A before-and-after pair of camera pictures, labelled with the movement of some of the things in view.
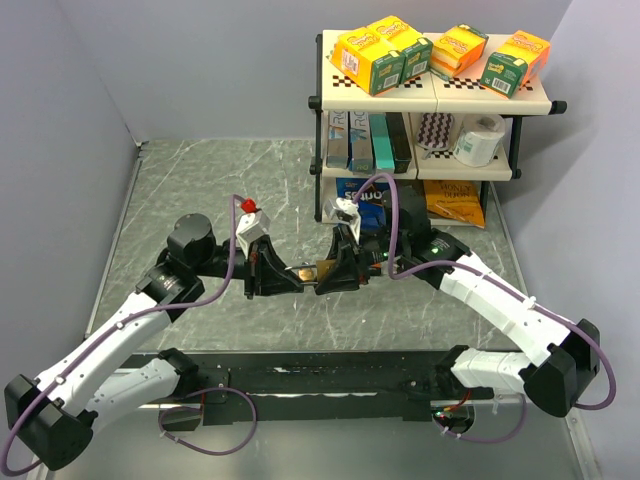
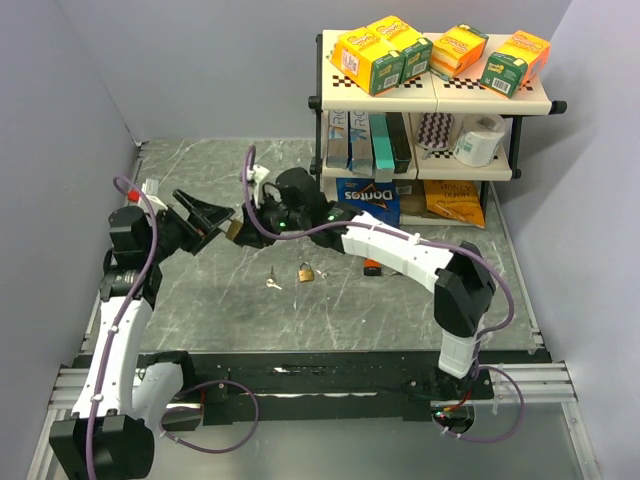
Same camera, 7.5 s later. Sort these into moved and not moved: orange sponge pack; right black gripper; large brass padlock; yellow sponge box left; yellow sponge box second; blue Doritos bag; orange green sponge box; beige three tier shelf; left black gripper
Moved: left black gripper; right black gripper; large brass padlock
Not moved: orange green sponge box; orange sponge pack; beige three tier shelf; yellow sponge box left; yellow sponge box second; blue Doritos bag
